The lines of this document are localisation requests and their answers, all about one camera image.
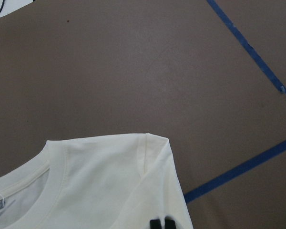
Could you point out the cream long-sleeve cat shirt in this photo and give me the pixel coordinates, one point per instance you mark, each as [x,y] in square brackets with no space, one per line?
[105,182]

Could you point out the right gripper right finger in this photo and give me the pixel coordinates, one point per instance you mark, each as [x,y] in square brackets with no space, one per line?
[169,223]

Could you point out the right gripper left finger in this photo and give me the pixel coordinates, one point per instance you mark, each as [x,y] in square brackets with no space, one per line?
[155,224]

